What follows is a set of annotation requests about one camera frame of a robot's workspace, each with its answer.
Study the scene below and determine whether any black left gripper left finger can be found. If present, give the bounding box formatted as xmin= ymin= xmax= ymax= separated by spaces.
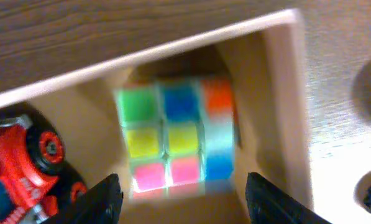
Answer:
xmin=45 ymin=174 xmax=123 ymax=224

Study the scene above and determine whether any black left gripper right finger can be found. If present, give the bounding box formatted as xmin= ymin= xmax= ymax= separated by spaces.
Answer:
xmin=245 ymin=172 xmax=330 ymax=224

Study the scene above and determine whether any grey red toy truck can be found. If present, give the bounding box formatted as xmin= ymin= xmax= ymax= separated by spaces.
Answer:
xmin=0 ymin=103 xmax=88 ymax=223

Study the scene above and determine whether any colourful puzzle cube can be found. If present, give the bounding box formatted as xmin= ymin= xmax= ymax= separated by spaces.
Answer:
xmin=114 ymin=78 xmax=237 ymax=200

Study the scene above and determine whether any pink cardboard box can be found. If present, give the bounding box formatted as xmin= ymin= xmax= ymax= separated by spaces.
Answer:
xmin=0 ymin=9 xmax=313 ymax=223

